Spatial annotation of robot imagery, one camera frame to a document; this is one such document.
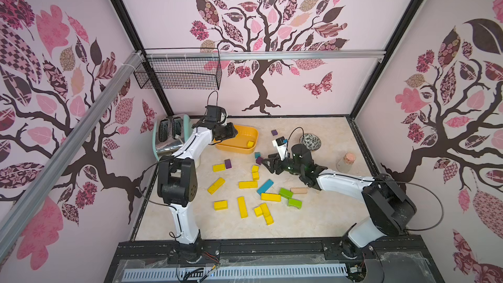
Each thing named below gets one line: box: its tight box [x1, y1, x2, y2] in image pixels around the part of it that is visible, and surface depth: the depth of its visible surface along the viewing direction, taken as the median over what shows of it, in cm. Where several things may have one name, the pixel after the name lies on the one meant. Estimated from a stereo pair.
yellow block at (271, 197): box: [260, 192, 282, 202], surface depth 89 cm
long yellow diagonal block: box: [206, 176, 226, 195], surface depth 94 cm
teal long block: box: [256, 178, 275, 196], surface depth 93 cm
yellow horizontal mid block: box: [238, 180, 259, 190], surface depth 93 cm
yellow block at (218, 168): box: [212, 163, 226, 173], surface depth 99 cm
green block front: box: [287, 198, 303, 210], surface depth 87 cm
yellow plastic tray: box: [214, 124, 259, 154], surface depth 106 cm
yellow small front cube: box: [253, 206, 263, 218], surface depth 83 cm
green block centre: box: [279, 187, 295, 200], surface depth 90 cm
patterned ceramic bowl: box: [299, 133, 322, 151], surface depth 108 cm
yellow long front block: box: [259, 202, 275, 226], surface depth 84 cm
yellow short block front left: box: [213, 200, 229, 211], surface depth 87 cm
